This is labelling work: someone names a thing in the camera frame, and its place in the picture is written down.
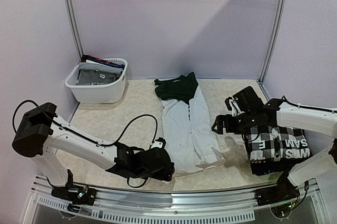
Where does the white cloth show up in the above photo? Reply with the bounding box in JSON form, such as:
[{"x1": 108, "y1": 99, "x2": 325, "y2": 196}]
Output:
[{"x1": 154, "y1": 72, "x2": 225, "y2": 176}]

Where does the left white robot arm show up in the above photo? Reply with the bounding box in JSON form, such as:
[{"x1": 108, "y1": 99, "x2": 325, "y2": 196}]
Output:
[{"x1": 12, "y1": 103, "x2": 174, "y2": 200}]

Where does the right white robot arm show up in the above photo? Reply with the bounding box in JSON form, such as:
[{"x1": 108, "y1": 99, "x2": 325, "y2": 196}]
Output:
[{"x1": 211, "y1": 86, "x2": 336, "y2": 201}]

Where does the white laundry basket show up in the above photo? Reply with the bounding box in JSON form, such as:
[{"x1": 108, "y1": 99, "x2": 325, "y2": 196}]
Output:
[{"x1": 65, "y1": 58, "x2": 128, "y2": 104}]

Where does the folded black garment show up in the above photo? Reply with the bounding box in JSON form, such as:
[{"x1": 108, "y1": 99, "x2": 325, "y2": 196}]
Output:
[{"x1": 250, "y1": 154, "x2": 313, "y2": 176}]

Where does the grey cloth in basket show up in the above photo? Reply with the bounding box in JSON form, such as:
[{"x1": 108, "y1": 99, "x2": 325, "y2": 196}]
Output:
[{"x1": 76, "y1": 63, "x2": 123, "y2": 85}]

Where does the dark striped cloth in basket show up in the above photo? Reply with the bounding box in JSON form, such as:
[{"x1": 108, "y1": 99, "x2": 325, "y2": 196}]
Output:
[{"x1": 81, "y1": 55, "x2": 125, "y2": 69}]

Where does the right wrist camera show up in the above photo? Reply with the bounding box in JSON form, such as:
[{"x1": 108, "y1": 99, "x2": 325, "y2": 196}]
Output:
[{"x1": 225, "y1": 97, "x2": 242, "y2": 117}]

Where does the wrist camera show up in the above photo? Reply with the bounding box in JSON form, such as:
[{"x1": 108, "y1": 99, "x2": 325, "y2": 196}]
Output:
[
  {"x1": 150, "y1": 137, "x2": 166, "y2": 149},
  {"x1": 225, "y1": 97, "x2": 242, "y2": 117}
]

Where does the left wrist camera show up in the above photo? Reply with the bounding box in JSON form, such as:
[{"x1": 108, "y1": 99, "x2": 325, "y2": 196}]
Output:
[{"x1": 150, "y1": 137, "x2": 166, "y2": 149}]

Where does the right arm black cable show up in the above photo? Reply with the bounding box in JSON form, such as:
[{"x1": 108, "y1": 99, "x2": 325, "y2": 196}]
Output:
[{"x1": 280, "y1": 95, "x2": 337, "y2": 114}]

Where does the aluminium front rail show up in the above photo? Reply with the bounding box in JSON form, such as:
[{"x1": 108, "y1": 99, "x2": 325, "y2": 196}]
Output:
[{"x1": 23, "y1": 175, "x2": 330, "y2": 223}]

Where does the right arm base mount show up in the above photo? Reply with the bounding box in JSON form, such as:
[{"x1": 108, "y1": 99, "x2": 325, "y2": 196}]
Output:
[{"x1": 254, "y1": 174, "x2": 309, "y2": 209}]

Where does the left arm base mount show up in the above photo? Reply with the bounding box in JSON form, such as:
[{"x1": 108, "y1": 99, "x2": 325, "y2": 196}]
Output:
[{"x1": 47, "y1": 169, "x2": 97, "y2": 206}]

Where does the right aluminium corner post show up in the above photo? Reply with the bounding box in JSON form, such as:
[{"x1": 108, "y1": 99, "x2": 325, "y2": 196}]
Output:
[{"x1": 258, "y1": 0, "x2": 285, "y2": 85}]

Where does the aluminium corner post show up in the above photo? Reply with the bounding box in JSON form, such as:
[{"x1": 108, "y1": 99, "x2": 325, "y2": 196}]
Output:
[
  {"x1": 64, "y1": 0, "x2": 83, "y2": 60},
  {"x1": 258, "y1": 0, "x2": 285, "y2": 85}
]

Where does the left aluminium corner post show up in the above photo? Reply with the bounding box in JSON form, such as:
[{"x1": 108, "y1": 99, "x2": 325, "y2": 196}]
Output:
[{"x1": 64, "y1": 0, "x2": 83, "y2": 60}]

